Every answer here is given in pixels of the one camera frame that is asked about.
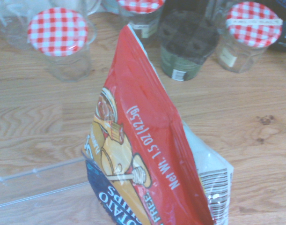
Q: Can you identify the glass jar red gingham lid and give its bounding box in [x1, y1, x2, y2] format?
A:
[215, 1, 284, 74]
[26, 7, 94, 83]
[116, 0, 167, 39]

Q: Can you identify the black shaker bottle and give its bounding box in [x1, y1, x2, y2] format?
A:
[163, 0, 209, 15]

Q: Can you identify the green cup dark lid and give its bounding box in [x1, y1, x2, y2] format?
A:
[157, 10, 220, 82]

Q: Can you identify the clear glass tumbler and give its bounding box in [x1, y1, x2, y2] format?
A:
[203, 0, 230, 36]

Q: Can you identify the red potato chip bag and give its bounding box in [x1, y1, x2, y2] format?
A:
[81, 24, 235, 225]

